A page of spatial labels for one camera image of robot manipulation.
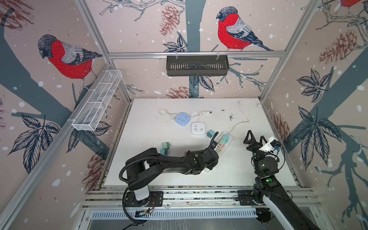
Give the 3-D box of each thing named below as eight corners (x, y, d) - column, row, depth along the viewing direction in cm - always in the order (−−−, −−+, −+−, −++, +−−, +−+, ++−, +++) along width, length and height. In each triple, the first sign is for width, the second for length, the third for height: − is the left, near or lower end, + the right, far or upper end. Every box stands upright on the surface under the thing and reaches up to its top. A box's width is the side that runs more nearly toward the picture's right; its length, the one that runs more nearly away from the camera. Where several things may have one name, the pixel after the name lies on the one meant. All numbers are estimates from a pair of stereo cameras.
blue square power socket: (173, 120, 109) (173, 118, 107) (181, 112, 114) (181, 110, 112) (184, 127, 105) (184, 125, 103) (192, 118, 110) (192, 116, 108)
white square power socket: (191, 134, 101) (191, 132, 98) (191, 124, 107) (191, 121, 104) (205, 134, 100) (206, 132, 98) (204, 124, 107) (205, 121, 104)
